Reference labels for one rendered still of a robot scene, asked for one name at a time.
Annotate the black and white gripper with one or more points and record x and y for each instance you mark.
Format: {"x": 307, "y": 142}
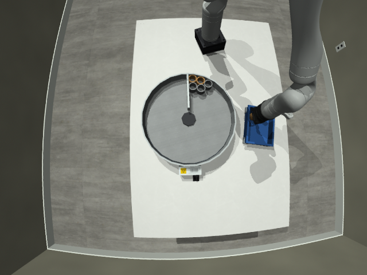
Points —
{"x": 263, "y": 113}

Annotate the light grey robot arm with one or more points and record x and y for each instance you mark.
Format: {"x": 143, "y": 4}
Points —
{"x": 306, "y": 54}

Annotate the blue square tray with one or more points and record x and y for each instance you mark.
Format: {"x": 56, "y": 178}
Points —
{"x": 258, "y": 133}

